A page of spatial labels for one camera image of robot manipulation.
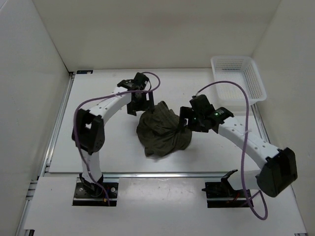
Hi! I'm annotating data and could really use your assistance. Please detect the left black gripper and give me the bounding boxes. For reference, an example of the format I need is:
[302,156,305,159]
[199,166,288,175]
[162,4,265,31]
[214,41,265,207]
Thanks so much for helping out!
[126,90,154,116]

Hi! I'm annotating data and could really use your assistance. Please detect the olive green shorts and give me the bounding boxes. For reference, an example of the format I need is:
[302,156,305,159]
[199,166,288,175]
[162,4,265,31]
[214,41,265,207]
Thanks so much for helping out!
[136,101,192,158]

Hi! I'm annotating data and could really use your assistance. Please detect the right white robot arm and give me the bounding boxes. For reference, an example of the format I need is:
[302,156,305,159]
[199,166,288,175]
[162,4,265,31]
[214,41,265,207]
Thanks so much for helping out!
[178,107,297,198]

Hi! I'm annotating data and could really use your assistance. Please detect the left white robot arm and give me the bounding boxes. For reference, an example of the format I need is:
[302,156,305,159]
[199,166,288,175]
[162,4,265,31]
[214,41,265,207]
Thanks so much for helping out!
[72,74,154,202]

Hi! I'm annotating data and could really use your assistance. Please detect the white perforated plastic basket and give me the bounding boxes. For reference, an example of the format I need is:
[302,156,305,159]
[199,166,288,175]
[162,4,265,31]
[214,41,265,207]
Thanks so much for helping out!
[211,56,267,107]

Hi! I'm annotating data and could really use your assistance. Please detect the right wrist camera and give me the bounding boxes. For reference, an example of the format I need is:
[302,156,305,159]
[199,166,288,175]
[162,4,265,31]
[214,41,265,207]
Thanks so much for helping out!
[189,94,215,117]

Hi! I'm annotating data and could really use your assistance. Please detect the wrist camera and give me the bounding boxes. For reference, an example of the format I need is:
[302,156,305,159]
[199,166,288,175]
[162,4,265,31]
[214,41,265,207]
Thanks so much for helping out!
[133,72,150,90]
[189,94,215,117]

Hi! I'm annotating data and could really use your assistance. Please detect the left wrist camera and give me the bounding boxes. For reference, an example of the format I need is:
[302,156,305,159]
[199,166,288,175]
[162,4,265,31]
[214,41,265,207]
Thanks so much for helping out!
[133,72,150,90]

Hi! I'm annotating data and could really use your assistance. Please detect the front aluminium rail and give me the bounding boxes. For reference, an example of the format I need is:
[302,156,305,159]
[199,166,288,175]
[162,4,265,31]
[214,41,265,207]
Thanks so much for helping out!
[103,172,227,178]

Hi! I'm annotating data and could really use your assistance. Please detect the aluminium rail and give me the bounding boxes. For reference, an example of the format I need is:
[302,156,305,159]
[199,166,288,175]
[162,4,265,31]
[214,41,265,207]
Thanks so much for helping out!
[15,72,76,236]
[251,103,281,179]
[103,172,227,178]

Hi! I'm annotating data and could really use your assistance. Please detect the right aluminium rail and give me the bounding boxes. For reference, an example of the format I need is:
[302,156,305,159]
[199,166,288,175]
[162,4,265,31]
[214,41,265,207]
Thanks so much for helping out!
[251,103,281,179]

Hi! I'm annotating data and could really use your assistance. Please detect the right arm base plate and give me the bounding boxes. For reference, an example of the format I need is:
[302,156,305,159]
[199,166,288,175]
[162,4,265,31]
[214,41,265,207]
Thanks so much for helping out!
[202,182,250,208]

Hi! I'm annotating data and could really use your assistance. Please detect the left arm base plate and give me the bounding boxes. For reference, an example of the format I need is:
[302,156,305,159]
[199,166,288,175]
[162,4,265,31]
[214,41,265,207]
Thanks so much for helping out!
[72,179,119,207]

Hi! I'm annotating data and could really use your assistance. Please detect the left aluminium rail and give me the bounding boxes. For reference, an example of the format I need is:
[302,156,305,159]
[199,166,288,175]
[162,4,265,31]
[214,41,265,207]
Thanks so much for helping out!
[15,72,76,236]

